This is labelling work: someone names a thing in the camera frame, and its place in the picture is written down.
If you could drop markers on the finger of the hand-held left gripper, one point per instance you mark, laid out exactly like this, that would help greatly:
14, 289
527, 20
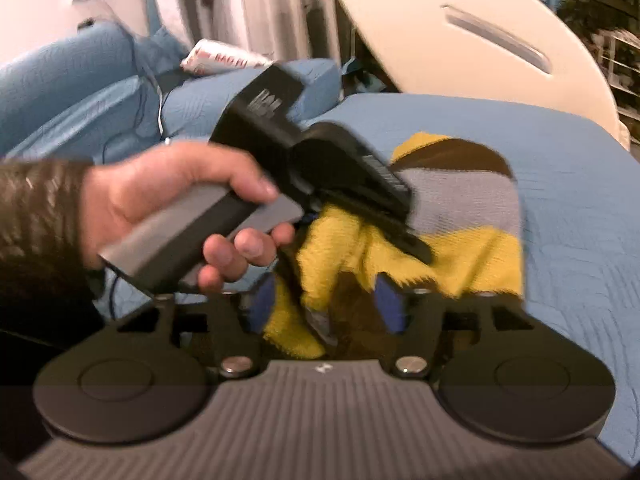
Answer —
390, 232

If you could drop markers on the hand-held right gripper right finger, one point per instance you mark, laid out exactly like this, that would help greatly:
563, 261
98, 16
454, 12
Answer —
390, 305

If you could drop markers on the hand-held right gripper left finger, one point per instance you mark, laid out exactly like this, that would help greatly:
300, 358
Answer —
262, 305

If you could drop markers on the yellow brown grey striped sweater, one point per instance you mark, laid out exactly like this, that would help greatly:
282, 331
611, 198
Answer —
450, 210

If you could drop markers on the person's left forearm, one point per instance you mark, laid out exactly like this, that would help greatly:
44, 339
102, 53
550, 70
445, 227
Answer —
45, 240

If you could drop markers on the person's left hand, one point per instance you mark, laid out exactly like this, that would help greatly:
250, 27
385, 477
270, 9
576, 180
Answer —
150, 185

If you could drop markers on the blue quilted cushion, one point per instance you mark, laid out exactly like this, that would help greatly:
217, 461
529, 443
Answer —
300, 85

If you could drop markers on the white package with red print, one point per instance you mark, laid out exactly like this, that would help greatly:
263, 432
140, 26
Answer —
220, 57

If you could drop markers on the white curtain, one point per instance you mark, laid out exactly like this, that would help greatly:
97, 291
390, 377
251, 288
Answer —
260, 0

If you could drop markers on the blue quilted blanket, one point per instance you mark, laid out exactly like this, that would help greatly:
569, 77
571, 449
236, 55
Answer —
575, 200

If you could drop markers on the blue quilted bedding heap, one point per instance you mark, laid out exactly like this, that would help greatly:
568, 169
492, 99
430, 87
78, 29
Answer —
75, 90

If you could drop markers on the white metal shelf rack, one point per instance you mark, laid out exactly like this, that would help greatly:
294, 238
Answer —
620, 80

